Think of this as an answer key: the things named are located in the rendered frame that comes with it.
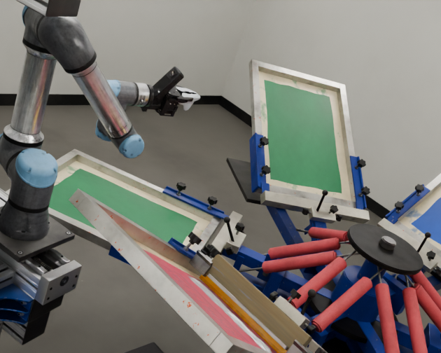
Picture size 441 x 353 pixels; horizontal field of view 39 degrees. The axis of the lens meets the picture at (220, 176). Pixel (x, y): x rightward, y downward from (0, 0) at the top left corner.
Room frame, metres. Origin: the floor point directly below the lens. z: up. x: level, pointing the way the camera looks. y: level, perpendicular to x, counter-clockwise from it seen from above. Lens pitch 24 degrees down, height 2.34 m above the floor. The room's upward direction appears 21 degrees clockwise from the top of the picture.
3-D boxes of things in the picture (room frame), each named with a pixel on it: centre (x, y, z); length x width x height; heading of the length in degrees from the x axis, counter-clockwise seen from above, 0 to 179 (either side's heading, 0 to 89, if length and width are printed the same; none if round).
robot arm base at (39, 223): (1.56, 0.50, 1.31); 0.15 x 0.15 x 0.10
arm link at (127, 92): (1.83, 0.39, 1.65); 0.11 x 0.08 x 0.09; 133
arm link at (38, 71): (1.66, 0.59, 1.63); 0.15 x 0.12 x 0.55; 43
